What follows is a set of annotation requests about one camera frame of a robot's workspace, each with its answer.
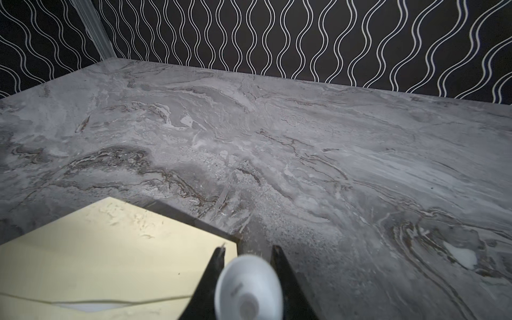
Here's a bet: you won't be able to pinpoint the white paper letter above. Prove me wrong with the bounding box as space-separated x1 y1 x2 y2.
53 302 132 313

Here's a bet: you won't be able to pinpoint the aluminium frame corner post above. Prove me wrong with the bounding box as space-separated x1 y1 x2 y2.
71 0 117 60

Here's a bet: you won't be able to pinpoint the cream envelope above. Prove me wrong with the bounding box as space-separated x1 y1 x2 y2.
1 197 238 319

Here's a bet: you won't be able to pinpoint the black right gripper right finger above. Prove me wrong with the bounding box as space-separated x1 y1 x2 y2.
271 245 318 319

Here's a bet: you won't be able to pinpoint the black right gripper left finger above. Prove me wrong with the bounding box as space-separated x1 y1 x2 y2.
179 247 225 320

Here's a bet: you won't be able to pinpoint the white glue stick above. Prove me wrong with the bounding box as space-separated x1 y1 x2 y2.
214 255 284 319

